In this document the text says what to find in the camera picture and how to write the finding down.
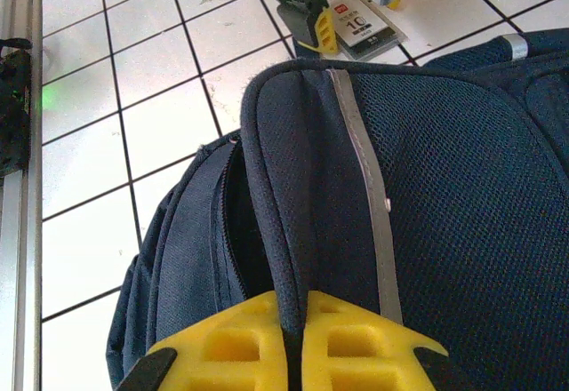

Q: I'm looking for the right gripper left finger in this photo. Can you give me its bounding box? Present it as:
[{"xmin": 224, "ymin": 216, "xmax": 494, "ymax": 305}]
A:
[{"xmin": 113, "ymin": 291, "xmax": 295, "ymax": 391}]

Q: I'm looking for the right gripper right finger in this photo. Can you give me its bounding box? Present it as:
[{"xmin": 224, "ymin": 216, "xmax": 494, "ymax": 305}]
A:
[{"xmin": 295, "ymin": 290, "xmax": 463, "ymax": 391}]

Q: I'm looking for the black and white supply pack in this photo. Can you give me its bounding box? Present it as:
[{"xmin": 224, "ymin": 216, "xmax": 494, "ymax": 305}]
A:
[{"xmin": 331, "ymin": 0, "xmax": 408, "ymax": 61}]

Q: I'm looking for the navy blue backpack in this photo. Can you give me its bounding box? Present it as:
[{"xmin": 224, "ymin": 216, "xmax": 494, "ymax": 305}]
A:
[{"xmin": 105, "ymin": 28, "xmax": 569, "ymax": 391}]

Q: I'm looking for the aluminium mounting rail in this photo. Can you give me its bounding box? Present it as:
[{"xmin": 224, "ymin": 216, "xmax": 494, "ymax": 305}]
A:
[{"xmin": 0, "ymin": 0, "xmax": 45, "ymax": 391}]

